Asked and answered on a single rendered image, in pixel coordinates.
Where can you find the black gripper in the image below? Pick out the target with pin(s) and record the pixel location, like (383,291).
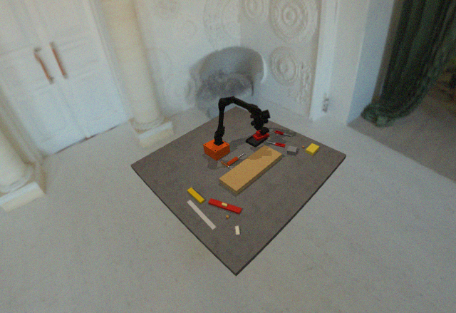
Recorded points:
(259,126)

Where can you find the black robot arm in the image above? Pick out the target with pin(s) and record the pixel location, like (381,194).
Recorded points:
(257,114)

